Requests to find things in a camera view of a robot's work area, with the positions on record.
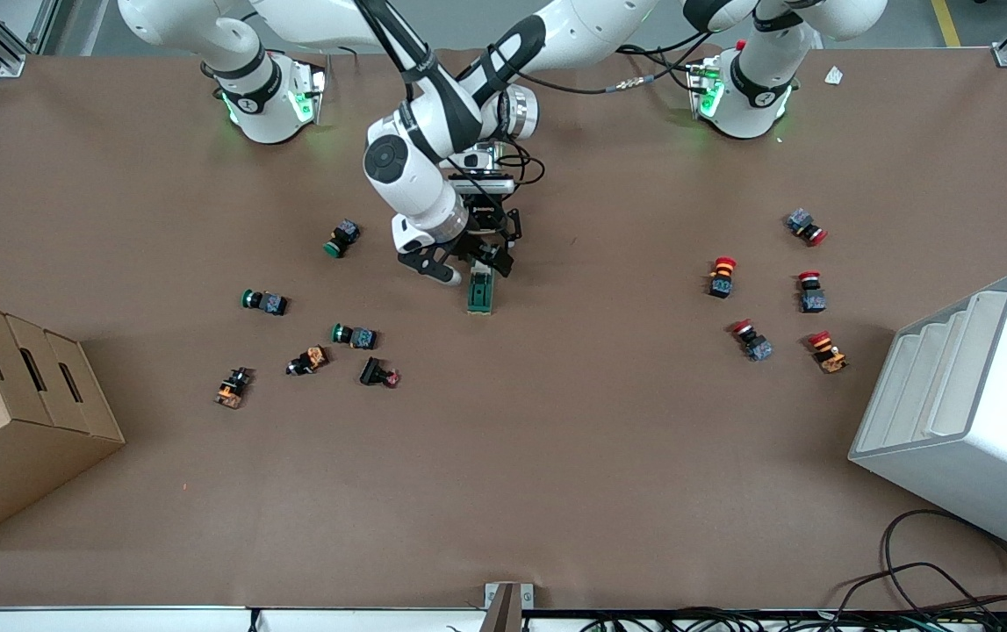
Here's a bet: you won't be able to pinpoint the green push button switch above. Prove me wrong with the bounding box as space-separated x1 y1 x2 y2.
330 322 378 350
241 288 290 317
323 219 361 259

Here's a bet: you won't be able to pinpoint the black cable with metal connector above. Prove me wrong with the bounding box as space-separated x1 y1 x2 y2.
516 31 715 96

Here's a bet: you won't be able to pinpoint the black looped cable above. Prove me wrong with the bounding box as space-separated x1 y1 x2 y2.
837 509 1007 632

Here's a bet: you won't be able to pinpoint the black cable bundle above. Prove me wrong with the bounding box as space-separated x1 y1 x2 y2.
573 607 1007 632

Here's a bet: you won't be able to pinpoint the white table edge rail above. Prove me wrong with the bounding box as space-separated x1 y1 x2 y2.
0 606 486 632

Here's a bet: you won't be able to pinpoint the red mushroom button orange body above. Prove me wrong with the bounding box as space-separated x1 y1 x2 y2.
807 330 850 375
707 255 738 299

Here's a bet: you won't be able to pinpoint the red mushroom button grey body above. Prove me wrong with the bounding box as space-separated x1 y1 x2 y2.
786 208 829 247
729 319 774 363
797 270 827 314

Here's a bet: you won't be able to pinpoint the white plastic stepped rack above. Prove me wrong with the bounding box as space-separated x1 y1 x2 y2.
848 270 1007 564

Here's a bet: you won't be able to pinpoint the grey metal bracket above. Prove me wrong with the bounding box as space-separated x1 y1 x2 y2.
484 582 535 632

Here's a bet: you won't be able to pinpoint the black selector switch orange body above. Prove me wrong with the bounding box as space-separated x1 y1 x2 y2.
285 345 330 377
213 367 255 410

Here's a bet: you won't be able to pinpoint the green load switch white lever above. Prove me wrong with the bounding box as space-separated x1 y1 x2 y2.
466 268 498 316

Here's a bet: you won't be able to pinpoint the brown paper table mat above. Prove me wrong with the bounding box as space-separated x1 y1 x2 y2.
0 44 1007 611

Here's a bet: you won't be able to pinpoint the black switch with red button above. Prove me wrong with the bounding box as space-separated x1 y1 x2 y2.
358 355 402 389

